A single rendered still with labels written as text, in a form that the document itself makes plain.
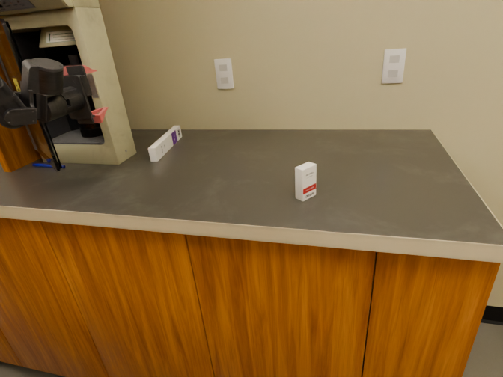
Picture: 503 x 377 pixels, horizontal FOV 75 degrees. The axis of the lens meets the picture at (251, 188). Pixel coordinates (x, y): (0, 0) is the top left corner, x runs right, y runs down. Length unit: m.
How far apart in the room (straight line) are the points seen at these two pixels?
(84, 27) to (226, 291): 0.85
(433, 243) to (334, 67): 0.80
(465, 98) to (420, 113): 0.14
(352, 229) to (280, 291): 0.27
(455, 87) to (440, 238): 0.76
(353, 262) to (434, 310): 0.21
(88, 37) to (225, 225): 0.70
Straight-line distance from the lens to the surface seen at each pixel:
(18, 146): 1.42
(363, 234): 0.70
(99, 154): 1.23
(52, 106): 0.84
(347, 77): 1.32
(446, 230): 0.76
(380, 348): 0.98
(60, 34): 1.23
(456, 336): 0.95
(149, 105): 1.58
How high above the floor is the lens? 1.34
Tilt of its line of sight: 27 degrees down
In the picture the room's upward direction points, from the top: 5 degrees counter-clockwise
